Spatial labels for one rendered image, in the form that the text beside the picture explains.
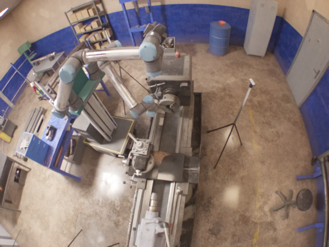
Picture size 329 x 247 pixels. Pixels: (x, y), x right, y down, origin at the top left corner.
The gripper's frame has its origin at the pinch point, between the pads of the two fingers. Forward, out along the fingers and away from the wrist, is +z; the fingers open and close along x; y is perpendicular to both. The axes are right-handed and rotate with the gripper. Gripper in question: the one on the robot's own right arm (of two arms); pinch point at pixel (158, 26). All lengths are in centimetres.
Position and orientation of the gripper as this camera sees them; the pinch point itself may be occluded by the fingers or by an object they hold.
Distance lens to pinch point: 106.2
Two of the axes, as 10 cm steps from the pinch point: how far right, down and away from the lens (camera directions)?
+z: 1.4, -8.5, 5.0
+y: -5.6, 3.5, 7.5
